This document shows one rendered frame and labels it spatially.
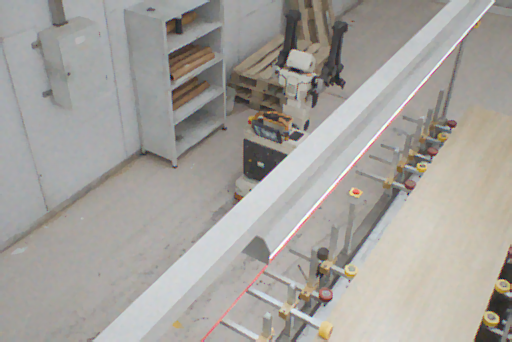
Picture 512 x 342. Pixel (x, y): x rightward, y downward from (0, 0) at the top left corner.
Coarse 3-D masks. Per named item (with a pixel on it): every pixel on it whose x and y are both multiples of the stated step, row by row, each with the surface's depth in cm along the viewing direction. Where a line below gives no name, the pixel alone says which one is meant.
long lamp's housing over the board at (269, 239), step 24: (480, 0) 272; (456, 24) 247; (432, 48) 225; (408, 96) 201; (384, 120) 185; (360, 144) 172; (336, 168) 161; (312, 192) 151; (288, 216) 142; (264, 240) 134
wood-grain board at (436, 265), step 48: (480, 144) 437; (432, 192) 387; (480, 192) 388; (384, 240) 347; (432, 240) 348; (480, 240) 349; (384, 288) 315; (432, 288) 316; (480, 288) 317; (336, 336) 288; (384, 336) 289; (432, 336) 289
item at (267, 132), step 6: (252, 120) 457; (258, 126) 447; (264, 126) 444; (258, 132) 456; (264, 132) 450; (270, 132) 444; (276, 132) 439; (282, 132) 445; (288, 132) 444; (270, 138) 453; (276, 138) 447
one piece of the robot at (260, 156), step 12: (276, 120) 445; (252, 132) 465; (300, 132) 463; (252, 144) 472; (264, 144) 464; (276, 144) 456; (288, 144) 449; (252, 156) 479; (264, 156) 471; (276, 156) 463; (252, 168) 487; (264, 168) 478
